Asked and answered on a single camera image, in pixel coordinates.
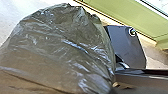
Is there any black plastic trash bag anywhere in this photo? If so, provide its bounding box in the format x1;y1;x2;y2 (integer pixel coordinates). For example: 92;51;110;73
0;3;117;94

